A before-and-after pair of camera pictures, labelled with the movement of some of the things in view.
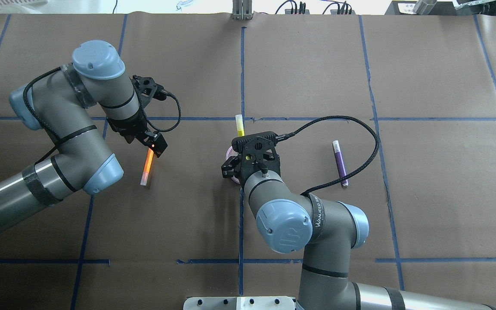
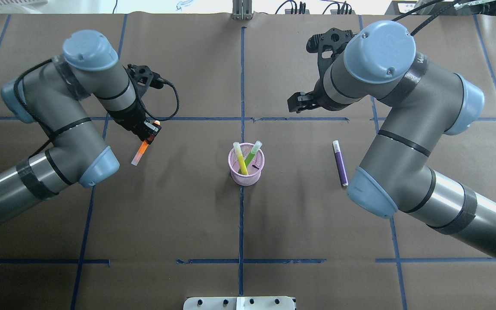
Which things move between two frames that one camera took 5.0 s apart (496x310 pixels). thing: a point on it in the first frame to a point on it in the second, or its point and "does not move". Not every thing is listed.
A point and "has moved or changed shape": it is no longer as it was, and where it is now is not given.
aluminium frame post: x=242 y=10 does not move
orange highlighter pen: x=144 y=177 to x=141 y=150
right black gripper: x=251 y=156 to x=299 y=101
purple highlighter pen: x=339 y=161 does not move
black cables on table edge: x=345 y=4 does not move
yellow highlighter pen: x=240 y=125 has moved or changed shape
